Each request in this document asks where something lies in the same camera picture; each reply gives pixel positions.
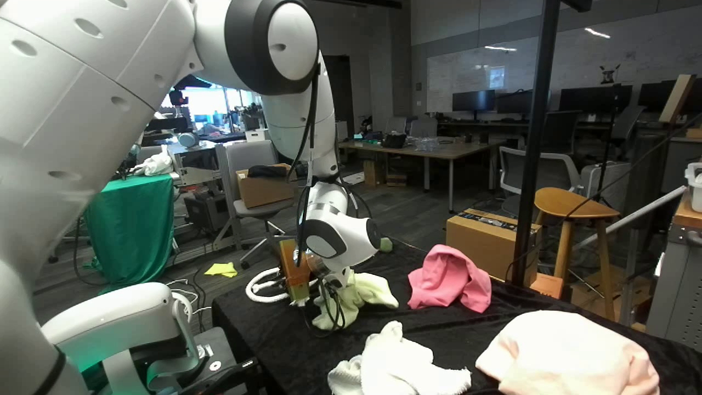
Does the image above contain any white mesh chair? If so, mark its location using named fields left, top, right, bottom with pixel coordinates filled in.
left=499, top=142, right=581, bottom=198

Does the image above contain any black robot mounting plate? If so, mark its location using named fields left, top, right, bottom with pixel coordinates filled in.
left=173, top=324, right=249, bottom=395

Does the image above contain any small white towel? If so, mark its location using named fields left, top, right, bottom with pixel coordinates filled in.
left=325, top=318, right=474, bottom=395

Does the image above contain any wooden stool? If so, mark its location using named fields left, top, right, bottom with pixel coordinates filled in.
left=531, top=183, right=625, bottom=302

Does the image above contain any large taped cardboard box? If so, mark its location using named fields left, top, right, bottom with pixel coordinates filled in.
left=443, top=206, right=544, bottom=284

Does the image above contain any large cream towel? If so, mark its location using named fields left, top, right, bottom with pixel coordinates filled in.
left=474, top=306, right=663, bottom=395

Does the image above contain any small cardboard box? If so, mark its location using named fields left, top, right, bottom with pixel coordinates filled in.
left=232, top=164, right=296, bottom=212

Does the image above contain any black computer monitor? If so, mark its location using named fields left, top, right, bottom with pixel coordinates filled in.
left=497, top=88, right=543, bottom=118
left=636, top=76, right=702, bottom=118
left=449, top=88, right=501, bottom=120
left=558, top=81, right=636, bottom=120

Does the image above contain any white rope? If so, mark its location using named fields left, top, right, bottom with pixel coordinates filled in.
left=243, top=265, right=325, bottom=306

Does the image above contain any black vertical pole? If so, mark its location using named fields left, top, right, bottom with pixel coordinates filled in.
left=510, top=0, right=567, bottom=289

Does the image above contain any wooden workbench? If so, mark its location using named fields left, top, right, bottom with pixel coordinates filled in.
left=645, top=194, right=702, bottom=355

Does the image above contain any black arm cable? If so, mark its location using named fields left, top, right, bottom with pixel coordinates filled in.
left=289, top=67, right=322, bottom=248

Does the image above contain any long wooden desk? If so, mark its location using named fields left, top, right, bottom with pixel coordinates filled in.
left=338, top=136, right=493, bottom=215

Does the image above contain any grey office chair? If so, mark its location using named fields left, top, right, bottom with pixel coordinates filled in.
left=211, top=141, right=296, bottom=271

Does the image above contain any green draped table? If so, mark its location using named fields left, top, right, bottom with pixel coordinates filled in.
left=82, top=172, right=178, bottom=289

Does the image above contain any pink cloth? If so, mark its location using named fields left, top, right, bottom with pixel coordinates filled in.
left=407, top=244, right=497, bottom=316

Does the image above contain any yellow rag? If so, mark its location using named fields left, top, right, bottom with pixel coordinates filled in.
left=203, top=258, right=242, bottom=281

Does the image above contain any red toy with green leaves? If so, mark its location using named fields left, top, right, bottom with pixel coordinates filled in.
left=278, top=235, right=319, bottom=309

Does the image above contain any pale yellow cloth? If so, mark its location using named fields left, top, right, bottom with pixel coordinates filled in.
left=309, top=265, right=402, bottom=333

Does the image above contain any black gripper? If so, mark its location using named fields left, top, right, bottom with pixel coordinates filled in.
left=316, top=260, right=356, bottom=328

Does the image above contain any slanted metal pole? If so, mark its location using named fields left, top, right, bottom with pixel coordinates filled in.
left=571, top=182, right=695, bottom=251

